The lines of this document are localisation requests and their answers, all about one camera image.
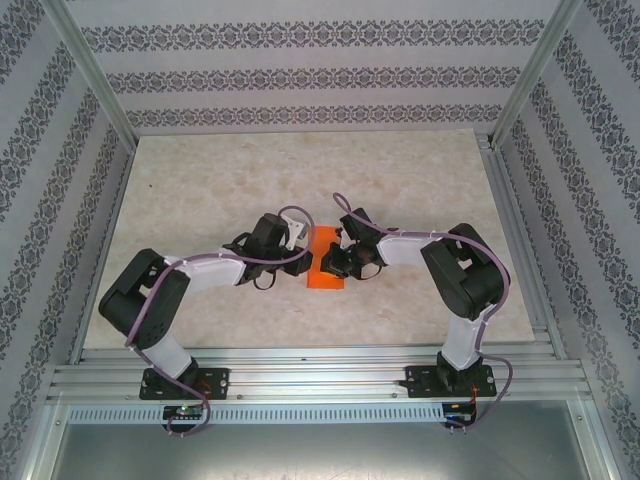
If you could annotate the orange paper sheet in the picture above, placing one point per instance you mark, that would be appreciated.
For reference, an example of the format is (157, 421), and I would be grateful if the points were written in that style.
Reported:
(325, 235)

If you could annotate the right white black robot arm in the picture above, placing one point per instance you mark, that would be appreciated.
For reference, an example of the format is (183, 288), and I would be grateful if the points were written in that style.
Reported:
(465, 280)

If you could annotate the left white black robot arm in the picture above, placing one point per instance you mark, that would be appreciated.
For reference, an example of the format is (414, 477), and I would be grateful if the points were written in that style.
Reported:
(145, 305)

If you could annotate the grey metal sheet panel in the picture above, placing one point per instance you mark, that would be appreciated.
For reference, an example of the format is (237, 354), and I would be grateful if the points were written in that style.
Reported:
(320, 455)

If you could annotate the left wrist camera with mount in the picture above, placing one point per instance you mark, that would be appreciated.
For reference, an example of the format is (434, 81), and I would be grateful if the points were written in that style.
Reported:
(298, 231)

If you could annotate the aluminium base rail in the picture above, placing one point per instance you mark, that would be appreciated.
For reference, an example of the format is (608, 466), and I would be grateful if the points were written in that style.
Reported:
(320, 372)

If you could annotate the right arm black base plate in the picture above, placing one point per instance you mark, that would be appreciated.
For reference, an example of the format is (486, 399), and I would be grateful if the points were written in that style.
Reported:
(420, 380)

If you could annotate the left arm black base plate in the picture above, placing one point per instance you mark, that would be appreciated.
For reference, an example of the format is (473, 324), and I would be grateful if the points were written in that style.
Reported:
(215, 380)

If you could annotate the right aluminium side rail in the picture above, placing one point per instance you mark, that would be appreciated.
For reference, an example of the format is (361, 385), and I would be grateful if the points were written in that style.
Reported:
(502, 200)

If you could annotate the aluminium side rail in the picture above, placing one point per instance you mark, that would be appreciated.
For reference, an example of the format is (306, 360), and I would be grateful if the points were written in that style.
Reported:
(118, 192)
(502, 200)

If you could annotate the left aluminium side rail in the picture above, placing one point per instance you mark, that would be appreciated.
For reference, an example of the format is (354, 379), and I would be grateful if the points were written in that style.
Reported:
(118, 192)

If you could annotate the left aluminium frame post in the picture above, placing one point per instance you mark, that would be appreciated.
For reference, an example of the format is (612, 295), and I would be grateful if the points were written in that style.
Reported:
(92, 75)

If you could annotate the aluminium frame post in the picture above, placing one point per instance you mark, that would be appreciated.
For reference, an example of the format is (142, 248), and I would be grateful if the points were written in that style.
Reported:
(92, 75)
(535, 75)

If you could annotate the right aluminium frame post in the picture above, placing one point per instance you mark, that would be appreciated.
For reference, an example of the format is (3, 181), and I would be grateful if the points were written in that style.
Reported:
(535, 75)

